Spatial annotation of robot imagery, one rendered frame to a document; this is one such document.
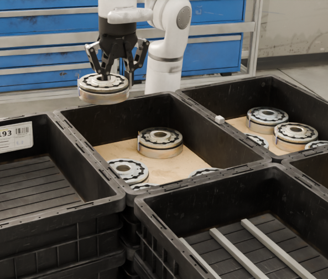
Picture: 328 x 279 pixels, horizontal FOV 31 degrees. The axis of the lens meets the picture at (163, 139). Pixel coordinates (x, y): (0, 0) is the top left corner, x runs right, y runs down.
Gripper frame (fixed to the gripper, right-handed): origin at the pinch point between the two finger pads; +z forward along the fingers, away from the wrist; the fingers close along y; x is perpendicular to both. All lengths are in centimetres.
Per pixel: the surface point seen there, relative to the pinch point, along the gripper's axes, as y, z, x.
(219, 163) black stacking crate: -16.8, 15.5, 14.9
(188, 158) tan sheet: -14.2, 17.7, 6.5
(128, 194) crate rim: 11.4, 8.0, 29.8
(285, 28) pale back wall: -239, 68, -231
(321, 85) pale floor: -242, 99, -188
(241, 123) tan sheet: -36.1, 17.5, -4.4
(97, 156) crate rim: 11.1, 7.8, 15.3
